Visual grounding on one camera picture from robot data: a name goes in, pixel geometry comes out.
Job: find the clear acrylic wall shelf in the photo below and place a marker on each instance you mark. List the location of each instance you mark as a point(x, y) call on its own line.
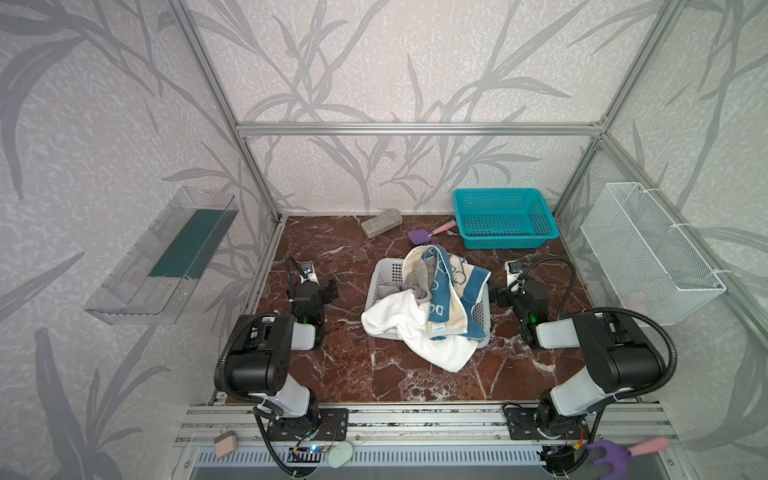
point(154, 281)

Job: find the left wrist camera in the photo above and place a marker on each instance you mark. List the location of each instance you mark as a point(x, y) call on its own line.
point(308, 272)

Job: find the blue beige Doraemon towel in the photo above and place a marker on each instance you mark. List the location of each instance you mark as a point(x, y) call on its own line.
point(456, 288)

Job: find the purple pink toy fork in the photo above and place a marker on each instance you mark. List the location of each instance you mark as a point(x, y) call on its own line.
point(618, 456)

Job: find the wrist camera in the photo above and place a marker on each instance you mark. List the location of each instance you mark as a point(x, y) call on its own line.
point(513, 270)
point(308, 272)

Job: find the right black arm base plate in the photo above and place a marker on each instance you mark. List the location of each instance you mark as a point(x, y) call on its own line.
point(543, 423)

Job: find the teal plastic basket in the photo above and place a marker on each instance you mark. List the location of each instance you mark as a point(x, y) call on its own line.
point(503, 218)

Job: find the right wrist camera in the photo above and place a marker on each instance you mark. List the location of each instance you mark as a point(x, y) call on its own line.
point(513, 270)

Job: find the white wire mesh basket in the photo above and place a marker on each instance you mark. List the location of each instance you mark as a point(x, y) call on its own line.
point(650, 262)

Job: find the white towel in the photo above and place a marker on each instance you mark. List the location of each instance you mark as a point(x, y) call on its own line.
point(403, 314)

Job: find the grey sponge block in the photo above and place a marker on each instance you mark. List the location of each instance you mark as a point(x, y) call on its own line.
point(381, 223)

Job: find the grey towel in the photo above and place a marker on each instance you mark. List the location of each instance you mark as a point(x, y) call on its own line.
point(419, 279)

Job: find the brown square block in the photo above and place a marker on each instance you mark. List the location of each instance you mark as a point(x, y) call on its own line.
point(225, 444)

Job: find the pale green oval disc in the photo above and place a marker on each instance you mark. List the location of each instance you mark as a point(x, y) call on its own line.
point(340, 454)

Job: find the purple pink toy spatula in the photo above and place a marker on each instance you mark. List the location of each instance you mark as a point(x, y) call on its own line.
point(425, 237)

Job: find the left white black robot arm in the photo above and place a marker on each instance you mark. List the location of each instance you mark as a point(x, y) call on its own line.
point(253, 367)

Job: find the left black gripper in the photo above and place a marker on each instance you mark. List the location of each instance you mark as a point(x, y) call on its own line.
point(324, 288)

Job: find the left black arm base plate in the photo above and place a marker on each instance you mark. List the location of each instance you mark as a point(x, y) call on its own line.
point(324, 424)

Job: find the aluminium front rail frame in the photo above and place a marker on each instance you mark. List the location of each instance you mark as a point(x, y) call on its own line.
point(449, 434)

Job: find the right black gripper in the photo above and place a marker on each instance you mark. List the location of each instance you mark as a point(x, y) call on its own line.
point(504, 294)

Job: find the small green circuit board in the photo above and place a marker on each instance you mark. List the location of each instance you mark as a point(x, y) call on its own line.
point(310, 453)

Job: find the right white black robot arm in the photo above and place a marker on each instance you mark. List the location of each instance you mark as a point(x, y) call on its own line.
point(626, 353)

